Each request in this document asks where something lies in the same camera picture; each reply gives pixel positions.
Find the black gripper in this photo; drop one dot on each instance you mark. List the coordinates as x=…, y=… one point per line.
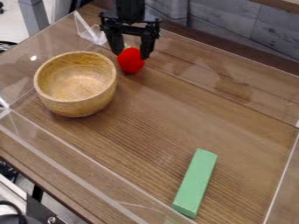
x=146, y=27

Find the red plush strawberry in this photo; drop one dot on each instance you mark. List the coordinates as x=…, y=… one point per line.
x=130, y=60

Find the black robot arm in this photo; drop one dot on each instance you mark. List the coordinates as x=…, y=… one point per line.
x=128, y=20

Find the wooden bowl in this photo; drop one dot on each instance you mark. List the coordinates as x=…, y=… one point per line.
x=76, y=83

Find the green rectangular block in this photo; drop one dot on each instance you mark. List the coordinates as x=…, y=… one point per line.
x=190, y=195

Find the clear acrylic corner bracket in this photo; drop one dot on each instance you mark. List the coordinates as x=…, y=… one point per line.
x=90, y=33

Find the grey post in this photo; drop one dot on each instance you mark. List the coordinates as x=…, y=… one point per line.
x=33, y=15

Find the clear acrylic front wall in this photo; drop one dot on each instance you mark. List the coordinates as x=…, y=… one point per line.
x=100, y=196

